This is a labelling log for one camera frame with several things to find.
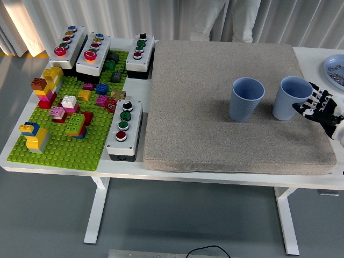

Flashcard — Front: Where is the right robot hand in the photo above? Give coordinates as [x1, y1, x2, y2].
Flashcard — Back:
[292, 81, 344, 148]

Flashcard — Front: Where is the blue ribbed cup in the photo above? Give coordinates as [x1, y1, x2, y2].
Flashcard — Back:
[228, 77, 266, 123]
[271, 76, 314, 121]

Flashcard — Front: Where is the blue plate with metal nuts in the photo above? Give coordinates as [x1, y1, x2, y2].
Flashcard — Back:
[323, 54, 344, 91]

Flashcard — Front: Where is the white table leg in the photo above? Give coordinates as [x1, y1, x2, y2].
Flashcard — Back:
[83, 176, 110, 245]
[274, 187, 300, 256]

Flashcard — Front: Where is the grey-brown mat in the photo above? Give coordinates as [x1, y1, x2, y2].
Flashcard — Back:
[142, 40, 338, 176]

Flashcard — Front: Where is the person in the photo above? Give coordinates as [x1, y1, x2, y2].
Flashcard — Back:
[189, 0, 262, 43]

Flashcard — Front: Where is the four-button control box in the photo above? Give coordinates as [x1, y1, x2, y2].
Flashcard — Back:
[106, 99, 144, 162]
[125, 32, 156, 80]

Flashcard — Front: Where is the brass pipe fitting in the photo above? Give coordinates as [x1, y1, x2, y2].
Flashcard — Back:
[110, 89, 127, 100]

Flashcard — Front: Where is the red valve handwheel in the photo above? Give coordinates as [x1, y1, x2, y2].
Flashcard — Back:
[104, 98, 118, 113]

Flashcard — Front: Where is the white curtain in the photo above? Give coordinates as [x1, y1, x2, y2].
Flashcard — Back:
[0, 0, 344, 58]

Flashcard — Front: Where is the dark grey cylinder part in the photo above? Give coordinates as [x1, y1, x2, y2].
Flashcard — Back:
[106, 51, 120, 65]

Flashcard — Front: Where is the five-button control box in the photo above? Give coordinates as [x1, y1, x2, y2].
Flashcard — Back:
[76, 32, 112, 84]
[48, 25, 89, 77]

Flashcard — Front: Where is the green brick stack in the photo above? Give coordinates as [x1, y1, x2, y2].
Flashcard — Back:
[65, 112, 88, 140]

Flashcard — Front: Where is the pink white red brick stack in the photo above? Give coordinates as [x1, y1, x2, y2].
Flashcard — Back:
[49, 106, 68, 124]

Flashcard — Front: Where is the green brick baseplate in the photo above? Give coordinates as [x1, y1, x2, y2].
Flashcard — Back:
[6, 49, 130, 172]

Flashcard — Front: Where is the yellow white brick tower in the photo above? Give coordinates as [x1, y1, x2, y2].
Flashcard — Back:
[42, 66, 65, 94]

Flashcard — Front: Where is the brown yellow red brick tower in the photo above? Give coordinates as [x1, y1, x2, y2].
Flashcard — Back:
[30, 77, 58, 110]

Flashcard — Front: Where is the blue yellow grey brick stack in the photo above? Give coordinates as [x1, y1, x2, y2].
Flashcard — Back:
[18, 121, 51, 154]

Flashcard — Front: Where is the metal bracket under table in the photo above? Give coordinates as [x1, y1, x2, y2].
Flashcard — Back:
[317, 189, 340, 197]

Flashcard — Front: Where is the black cable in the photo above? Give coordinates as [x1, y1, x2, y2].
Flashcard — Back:
[186, 245, 232, 258]

